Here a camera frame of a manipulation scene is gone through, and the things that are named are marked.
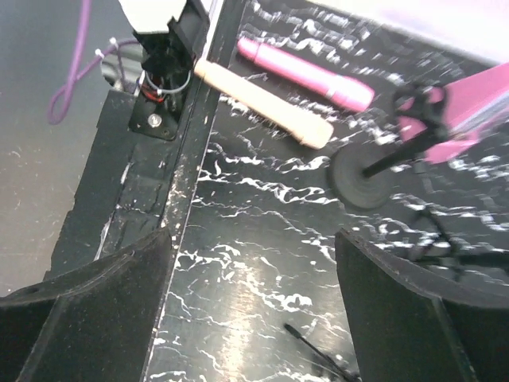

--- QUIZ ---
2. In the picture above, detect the black round-base mic stand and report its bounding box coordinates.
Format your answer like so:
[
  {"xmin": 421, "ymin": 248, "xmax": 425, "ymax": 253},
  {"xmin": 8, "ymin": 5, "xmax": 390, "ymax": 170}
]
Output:
[{"xmin": 327, "ymin": 82, "xmax": 449, "ymax": 211}]

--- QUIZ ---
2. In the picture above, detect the peach toy microphone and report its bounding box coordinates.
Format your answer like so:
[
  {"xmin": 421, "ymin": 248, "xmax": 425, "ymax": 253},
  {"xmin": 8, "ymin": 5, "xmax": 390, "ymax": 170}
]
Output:
[{"xmin": 194, "ymin": 58, "xmax": 334, "ymax": 150}]

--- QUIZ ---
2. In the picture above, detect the black tripod mic stand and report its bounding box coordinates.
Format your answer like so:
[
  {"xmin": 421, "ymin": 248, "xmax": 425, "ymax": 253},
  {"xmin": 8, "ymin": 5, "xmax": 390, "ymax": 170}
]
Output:
[{"xmin": 404, "ymin": 205, "xmax": 508, "ymax": 282}]

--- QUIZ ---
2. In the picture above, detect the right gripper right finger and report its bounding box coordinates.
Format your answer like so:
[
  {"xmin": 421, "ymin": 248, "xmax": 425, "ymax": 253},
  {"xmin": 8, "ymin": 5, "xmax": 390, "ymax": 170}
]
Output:
[{"xmin": 335, "ymin": 229, "xmax": 508, "ymax": 381}]

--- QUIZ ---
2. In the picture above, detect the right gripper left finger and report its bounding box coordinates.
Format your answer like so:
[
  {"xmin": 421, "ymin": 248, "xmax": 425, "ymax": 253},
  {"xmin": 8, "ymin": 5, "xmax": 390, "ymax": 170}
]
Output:
[{"xmin": 1, "ymin": 229, "xmax": 172, "ymax": 381}]

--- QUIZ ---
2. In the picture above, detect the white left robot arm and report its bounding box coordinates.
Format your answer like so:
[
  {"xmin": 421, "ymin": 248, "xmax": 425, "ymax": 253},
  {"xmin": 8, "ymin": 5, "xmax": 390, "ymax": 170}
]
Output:
[{"xmin": 120, "ymin": 1, "xmax": 216, "ymax": 98}]

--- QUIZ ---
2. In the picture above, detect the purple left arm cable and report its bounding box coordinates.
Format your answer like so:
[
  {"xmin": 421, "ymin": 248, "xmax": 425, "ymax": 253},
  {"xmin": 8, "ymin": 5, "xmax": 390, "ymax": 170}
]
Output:
[{"xmin": 47, "ymin": 0, "xmax": 140, "ymax": 126}]

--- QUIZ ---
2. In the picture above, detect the pink toy microphone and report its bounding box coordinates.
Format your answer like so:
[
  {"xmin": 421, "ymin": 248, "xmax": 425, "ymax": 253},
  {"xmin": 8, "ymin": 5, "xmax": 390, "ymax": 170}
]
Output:
[{"xmin": 237, "ymin": 37, "xmax": 375, "ymax": 112}]

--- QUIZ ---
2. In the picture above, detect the pink box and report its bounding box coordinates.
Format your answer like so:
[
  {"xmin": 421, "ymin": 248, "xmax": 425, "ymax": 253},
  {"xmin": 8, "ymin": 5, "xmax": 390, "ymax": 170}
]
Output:
[{"xmin": 392, "ymin": 63, "xmax": 508, "ymax": 164}]

